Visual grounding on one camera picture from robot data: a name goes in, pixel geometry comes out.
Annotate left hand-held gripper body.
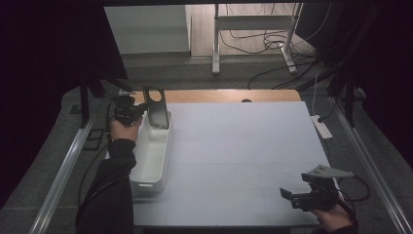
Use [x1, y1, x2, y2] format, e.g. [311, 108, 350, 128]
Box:
[113, 90, 144, 127]

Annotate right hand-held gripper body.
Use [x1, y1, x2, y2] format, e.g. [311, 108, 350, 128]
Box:
[290, 164, 356, 213]

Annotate white plastic storage bin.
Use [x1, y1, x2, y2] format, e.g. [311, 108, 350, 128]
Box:
[129, 111, 173, 199]

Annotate person's left hand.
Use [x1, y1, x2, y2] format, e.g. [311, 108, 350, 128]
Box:
[109, 116, 144, 143]

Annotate person's right hand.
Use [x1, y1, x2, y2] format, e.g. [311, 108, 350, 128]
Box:
[311, 194, 356, 233]

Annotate black metal stand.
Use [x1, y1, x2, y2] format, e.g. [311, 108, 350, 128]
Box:
[326, 64, 358, 128]
[78, 76, 134, 129]

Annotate white power strip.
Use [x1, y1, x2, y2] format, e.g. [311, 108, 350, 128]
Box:
[310, 114, 334, 141]

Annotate white cabinet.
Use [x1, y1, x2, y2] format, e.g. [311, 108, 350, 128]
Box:
[103, 4, 193, 56]

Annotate black curtain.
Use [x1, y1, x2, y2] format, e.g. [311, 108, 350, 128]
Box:
[296, 0, 413, 170]
[0, 0, 129, 210]

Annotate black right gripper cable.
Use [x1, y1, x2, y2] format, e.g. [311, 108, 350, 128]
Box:
[337, 175, 371, 203]

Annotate aluminium floor rail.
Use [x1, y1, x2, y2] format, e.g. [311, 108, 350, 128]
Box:
[28, 117, 95, 234]
[328, 96, 413, 234]

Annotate white metal desk frame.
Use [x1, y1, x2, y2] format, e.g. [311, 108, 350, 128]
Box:
[211, 2, 305, 77]

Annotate tangle of black floor cables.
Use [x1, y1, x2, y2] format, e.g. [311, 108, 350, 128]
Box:
[218, 2, 329, 91]

